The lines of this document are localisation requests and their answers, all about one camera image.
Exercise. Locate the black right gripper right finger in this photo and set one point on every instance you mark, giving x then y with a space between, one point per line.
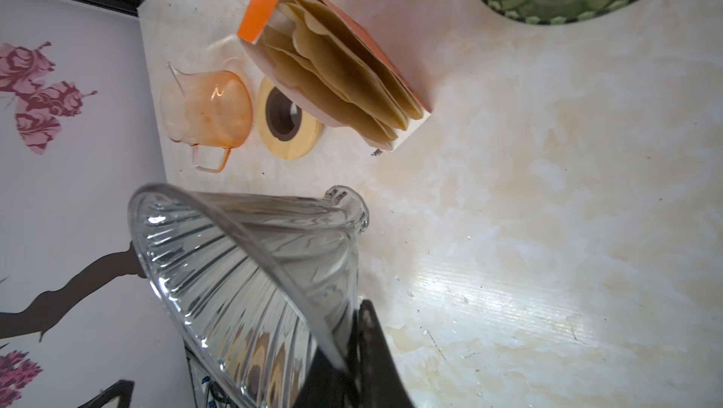
381 385

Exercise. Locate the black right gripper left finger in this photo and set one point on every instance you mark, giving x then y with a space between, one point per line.
327 387

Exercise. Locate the clear glass dripper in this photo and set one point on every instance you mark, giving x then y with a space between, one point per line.
255 284

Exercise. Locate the orange coffee filter box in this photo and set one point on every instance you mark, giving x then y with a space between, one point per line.
331 67

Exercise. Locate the orange glass pitcher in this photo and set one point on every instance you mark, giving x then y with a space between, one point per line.
208 109

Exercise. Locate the wooden ring dripper stand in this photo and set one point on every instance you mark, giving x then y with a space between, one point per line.
288 131

